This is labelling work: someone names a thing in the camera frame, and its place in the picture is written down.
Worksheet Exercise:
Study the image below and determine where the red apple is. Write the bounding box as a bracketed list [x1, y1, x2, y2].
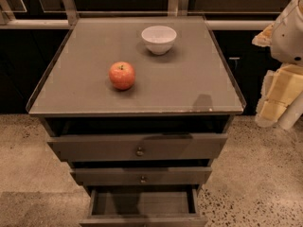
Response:
[108, 61, 135, 90]

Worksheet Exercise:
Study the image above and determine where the dark background cabinet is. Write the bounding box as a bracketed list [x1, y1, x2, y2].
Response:
[214, 30, 281, 115]

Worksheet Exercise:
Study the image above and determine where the grey drawer cabinet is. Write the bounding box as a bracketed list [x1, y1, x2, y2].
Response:
[27, 17, 245, 227]

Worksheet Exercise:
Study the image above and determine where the white ceramic bowl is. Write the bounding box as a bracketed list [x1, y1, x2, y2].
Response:
[141, 26, 177, 55]

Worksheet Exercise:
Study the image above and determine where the metal railing frame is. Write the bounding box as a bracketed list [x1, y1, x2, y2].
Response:
[1, 0, 291, 30]

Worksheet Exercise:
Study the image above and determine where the white pipe post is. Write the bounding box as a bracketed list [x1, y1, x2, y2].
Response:
[278, 92, 303, 130]

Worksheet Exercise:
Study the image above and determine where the grey drawer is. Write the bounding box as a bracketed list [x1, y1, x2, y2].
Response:
[80, 185, 207, 227]
[71, 166, 212, 186]
[47, 133, 227, 163]

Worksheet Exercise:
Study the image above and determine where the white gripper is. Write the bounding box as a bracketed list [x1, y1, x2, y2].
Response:
[252, 24, 303, 128]

